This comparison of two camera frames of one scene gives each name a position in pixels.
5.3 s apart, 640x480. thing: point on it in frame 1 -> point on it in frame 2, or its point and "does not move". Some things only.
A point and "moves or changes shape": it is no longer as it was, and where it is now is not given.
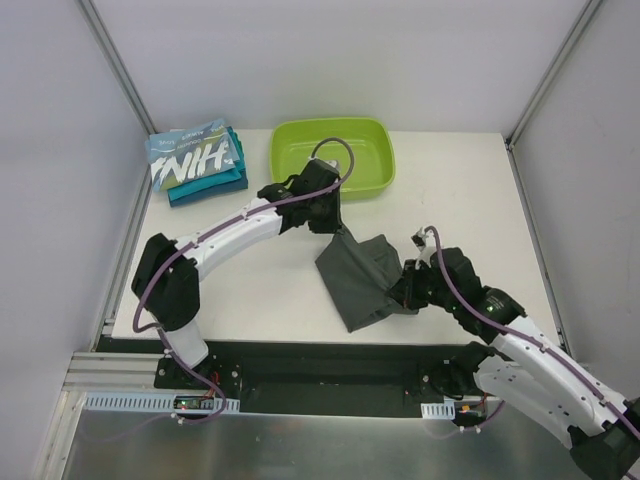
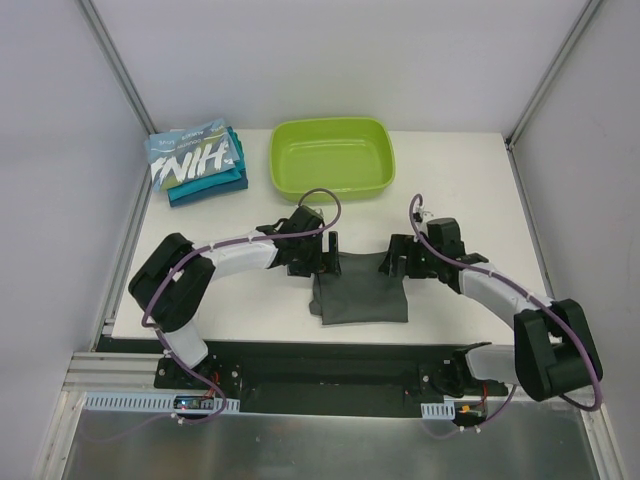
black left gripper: [326, 215] -> [316, 258]
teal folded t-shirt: [236, 180] does not move
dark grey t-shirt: [359, 277] moves or changes shape
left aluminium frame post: [100, 34] does not move
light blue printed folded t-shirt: [190, 153] does not move
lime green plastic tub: [371, 138] does not move
